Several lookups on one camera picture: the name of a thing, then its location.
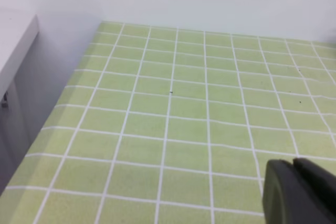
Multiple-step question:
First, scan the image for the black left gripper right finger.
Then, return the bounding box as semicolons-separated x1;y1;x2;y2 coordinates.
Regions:
293;158;335;182

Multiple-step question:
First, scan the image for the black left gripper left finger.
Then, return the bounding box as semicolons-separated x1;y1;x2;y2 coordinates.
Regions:
262;159;335;223

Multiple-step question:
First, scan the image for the white side cabinet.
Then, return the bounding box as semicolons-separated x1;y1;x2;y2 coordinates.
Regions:
0;8;40;162

